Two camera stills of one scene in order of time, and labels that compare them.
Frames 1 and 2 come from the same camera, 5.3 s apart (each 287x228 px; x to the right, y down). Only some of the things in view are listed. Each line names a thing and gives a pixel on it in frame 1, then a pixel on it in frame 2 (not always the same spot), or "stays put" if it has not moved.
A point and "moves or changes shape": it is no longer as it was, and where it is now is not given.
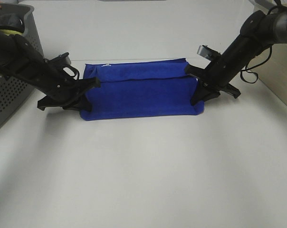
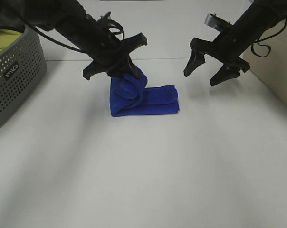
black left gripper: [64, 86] → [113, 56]
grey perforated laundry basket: [8, 92] stays put
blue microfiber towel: [140, 89] moves or changes shape
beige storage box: [275, 68] stays put
